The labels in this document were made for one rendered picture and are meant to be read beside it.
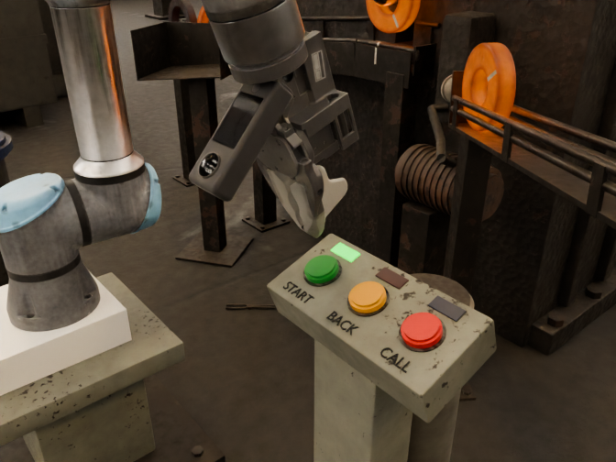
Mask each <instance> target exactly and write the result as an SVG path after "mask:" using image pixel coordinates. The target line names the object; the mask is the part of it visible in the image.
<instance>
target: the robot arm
mask: <svg viewBox="0 0 616 462"><path fill-rule="evenodd" d="M45 1H46V2H47V3H48V4H49V8H50V12H51V17H52V22H53V26H54V30H55V35H56V40H57V44H58V49H59V54H60V61H61V66H62V70H63V75H64V80H65V83H66V88H67V93H68V97H69V102H70V107H71V114H72V119H73V124H74V128H75V133H76V137H77V141H78V146H79V151H80V155H81V156H80V157H79V158H78V159H77V161H76V162H75V163H74V165H73V171H74V176H75V178H74V179H70V180H67V181H64V180H63V179H62V178H61V176H59V175H58V174H55V173H44V174H40V173H39V174H33V175H29V176H26V177H23V178H20V179H17V180H15V181H11V182H10V183H8V184H6V185H5V186H3V187H1V188H0V251H1V254H2V257H3V260H4V263H5V268H6V271H7V274H8V278H9V281H8V291H7V301H6V310H7V313H8V317H9V320H10V322H11V324H12V325H13V326H14V327H16V328H18V329H21V330H24V331H29V332H45V331H51V330H56V329H60V328H63V327H66V326H68V325H73V324H75V323H77V322H79V321H81V320H82V319H83V318H85V317H86V316H88V315H89V314H91V313H92V312H93V311H94V310H95V308H96V307H97V306H98V304H99V302H100V299H101V297H100V292H99V288H98V285H97V283H96V281H95V280H94V278H93V276H92V275H91V273H90V272H89V271H88V269H87V268H86V267H85V266H84V264H83V262H82V260H81V257H80V252H79V248H81V247H85V246H88V245H92V244H95V243H98V242H102V241H105V240H108V239H111V238H115V237H121V236H123V235H127V234H135V233H136V232H138V231H139V230H142V229H145V228H148V227H151V226H153V225H154V224H155V223H156V222H157V221H158V219H159V217H160V211H161V190H160V185H159V183H158V179H159V178H158V176H157V173H156V172H155V170H154V169H153V167H152V166H151V165H150V164H148V163H146V162H145V161H144V158H143V156H141V155H140V154H139V153H137V152H136V151H135V150H133V144H132V138H131V133H130V126H129V121H128V115H127V104H126V98H125V93H124V86H123V81H122V75H121V70H120V63H119V58H118V52H117V46H116V35H115V30H114V23H113V18H112V12H111V6H110V1H111V0H45ZM201 2H202V4H203V8H204V11H205V13H206V15H207V17H208V19H209V22H210V24H211V27H212V30H213V32H214V35H215V38H216V41H217V43H218V46H219V48H220V50H221V53H222V55H223V58H224V60H225V62H227V63H228V66H229V69H230V71H231V73H232V76H233V78H234V80H235V81H236V82H238V83H243V85H242V87H241V88H240V90H239V92H238V93H237V95H236V97H235V99H234V101H233V102H232V104H231V105H230V106H229V108H228V110H227V111H226V113H225V115H224V117H223V119H222V121H221V122H220V124H219V126H218V127H217V129H216V131H215V132H214V134H213V135H212V137H211V139H210V140H209V142H208V144H207V145H206V147H205V149H204V150H203V153H202V154H201V156H200V158H199V159H198V160H197V162H196V163H195V165H194V167H193V169H192V171H191V173H190V174H189V180H190V181H191V183H193V184H195V185H196V186H198V187H200V188H201V189H203V190H205V191H207V192H208V193H210V194H212V195H214V196H216V197H217V198H219V199H221V200H223V201H225V202H229V201H231V200H232V199H233V198H234V196H235V194H236V193H237V190H238V188H239V187H240V185H241V183H242V182H243V180H244V179H245V178H246V176H247V174H248V172H249V170H250V168H251V167H252V165H253V163H254V162H255V160H257V163H258V166H259V168H260V170H261V172H262V174H263V176H264V177H265V179H266V181H267V182H268V184H269V186H270V188H271V190H272V191H273V192H274V194H275V195H276V197H277V198H279V199H280V202H281V203H282V205H283V207H284V208H285V210H286V211H287V212H288V214H289V215H290V216H291V218H292V219H293V220H294V222H295V223H296V224H297V226H298V227H299V228H300V229H301V230H303V231H304V232H306V233H307V234H309V235H311V236H313V237H315V238H318V237H319V236H320V235H321V234H322V233H323V231H324V229H325V218H326V217H327V216H328V214H329V213H330V212H331V211H332V210H333V209H334V207H335V206H336V205H337V204H338V203H339V201H340V200H341V199H342V198H343V197H344V196H345V194H346V192H347V181H346V179H344V178H338V179H332V180H329V179H328V177H327V174H326V171H325V168H324V167H322V166H320V165H315V164H316V163H317V162H319V161H320V160H322V159H327V158H328V157H330V156H331V155H332V154H334V153H335V152H336V151H338V150H339V149H340V147H341V149H342V150H344V149H346V148H348V147H349V146H350V145H352V144H353V143H354V142H356V141H357V140H358V139H359V136H358V130H357V126H356V122H355V118H354V115H353V111H352V107H351V103H350V100H349V96H348V93H345V92H341V91H338V90H337V89H336V87H335V83H334V80H333V76H332V73H331V69H330V65H329V61H328V58H327V55H326V51H325V44H324V41H323V38H322V34H321V31H316V30H315V31H312V32H307V31H306V30H304V27H303V22H302V19H301V15H300V12H299V8H298V6H297V2H296V0H201ZM345 110H347V112H348V116H349V120H350V124H351V127H352V131H351V132H348V128H347V121H346V118H345V115H344V111H345ZM339 146H340V147H339Z"/></svg>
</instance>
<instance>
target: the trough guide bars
mask: <svg viewBox="0 0 616 462"><path fill-rule="evenodd" d="M451 100H452V101H454V105H452V106H451V108H450V110H451V111H452V112H453V116H452V128H451V129H452V130H454V131H456V127H458V117H459V116H463V117H464V118H466V119H468V120H469V121H471V122H473V123H475V124H477V125H479V126H481V127H484V128H486V129H487V130H488V131H490V132H492V133H494V134H496V135H498V136H500V137H502V138H503V143H502V152H501V160H502V161H504V162H506V163H507V161H508V158H510V157H511V152H512V143H513V144H515V145H517V146H519V147H521V148H523V149H526V150H528V151H529V152H531V153H533V154H534V155H536V156H538V157H540V158H542V159H544V160H547V161H548V162H550V163H552V164H554V165H556V166H557V167H559V168H561V169H563V170H565V171H567V172H569V173H571V174H573V175H575V176H577V177H579V178H580V179H582V180H584V181H586V182H588V183H589V189H588V199H587V204H586V210H585V212H586V213H587V214H589V215H591V216H593V217H595V218H597V212H601V207H602V202H603V197H604V192H607V193H609V194H611V195H613V196H615V197H616V184H615V183H613V182H611V181H608V180H607V177H608V174H610V175H612V176H614V177H616V159H614V158H612V157H609V156H607V155H604V154H602V153H600V152H598V151H596V150H593V149H591V148H587V147H585V146H582V145H580V144H578V143H576V142H574V141H571V140H569V139H567V138H564V137H560V136H559V131H562V132H564V133H567V134H568V135H571V136H573V137H576V138H580V139H582V140H585V141H587V142H589V143H591V144H594V145H596V146H599V147H601V148H604V149H607V150H609V151H612V152H614V153H616V142H614V141H611V140H609V139H606V138H604V137H600V136H597V135H594V134H592V133H589V132H587V131H584V130H582V129H579V128H576V127H574V126H570V125H568V124H565V123H562V122H559V121H557V120H554V119H552V118H550V117H547V116H544V115H540V114H537V113H535V112H533V111H530V110H527V109H525V108H522V107H520V106H517V105H515V104H514V105H513V107H512V110H511V111H512V112H513V113H516V114H518V115H521V116H525V117H527V118H530V119H532V120H534V121H536V122H539V123H541V124H544V125H546V126H549V131H547V130H545V129H542V128H540V127H538V126H535V125H532V124H530V123H527V122H525V121H523V120H521V119H519V118H516V117H514V116H512V115H510V116H509V118H508V117H506V116H504V115H500V114H498V113H495V112H493V111H491V110H489V109H487V108H485V107H482V106H480V105H478V104H474V103H472V102H470V101H468V100H466V99H464V98H461V97H459V96H457V95H453V96H452V97H451ZM460 105H463V106H465V107H467V108H469V109H471V110H473V111H475V112H477V113H480V114H482V115H484V116H486V117H488V118H490V119H493V120H495V121H497V122H499V123H501V124H503V125H505V128H504V129H502V128H500V127H498V126H495V125H493V124H492V123H490V122H488V121H486V120H484V119H482V118H480V117H477V116H475V115H472V114H471V113H469V112H467V111H465V110H463V109H461V108H459V106H460ZM513 130H516V131H518V132H521V133H523V134H524V135H526V136H528V137H530V138H534V139H536V140H538V141H540V142H542V143H544V144H546V145H547V147H546V150H545V149H543V148H540V147H538V146H536V145H535V144H533V143H531V142H529V141H527V140H525V139H523V138H521V137H518V136H516V135H514V134H513ZM556 150H559V151H561V152H564V153H566V154H567V155H569V156H571V157H573V158H575V159H578V160H581V161H583V162H585V163H587V164H588V165H591V166H593V168H592V172H591V171H589V170H586V169H584V168H582V167H579V166H578V165H576V164H574V163H572V162H570V161H568V160H566V159H563V158H561V157H559V156H557V155H556Z"/></svg>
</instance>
